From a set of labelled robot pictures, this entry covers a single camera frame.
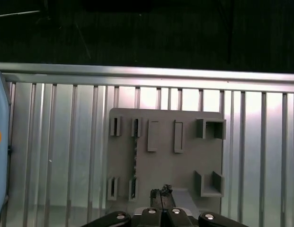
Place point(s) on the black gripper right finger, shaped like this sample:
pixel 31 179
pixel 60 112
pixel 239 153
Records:
pixel 176 217

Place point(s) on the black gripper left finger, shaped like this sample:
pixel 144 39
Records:
pixel 152 217

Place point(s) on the grey parts rack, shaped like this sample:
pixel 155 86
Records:
pixel 165 163

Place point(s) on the pale blue teach pendant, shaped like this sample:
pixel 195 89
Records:
pixel 0 165

